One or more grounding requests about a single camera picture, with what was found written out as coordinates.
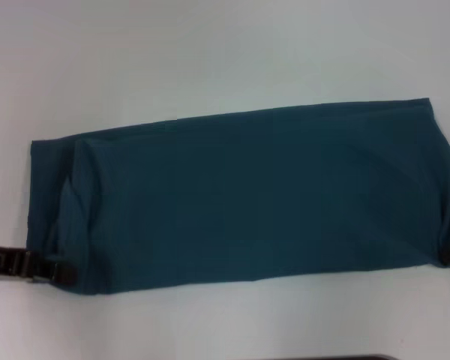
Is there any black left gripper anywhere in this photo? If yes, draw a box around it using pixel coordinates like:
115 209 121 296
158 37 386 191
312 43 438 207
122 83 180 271
0 242 79 288

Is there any teal t-shirt with beige print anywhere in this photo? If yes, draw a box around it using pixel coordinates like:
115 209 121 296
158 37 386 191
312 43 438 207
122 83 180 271
26 97 450 299

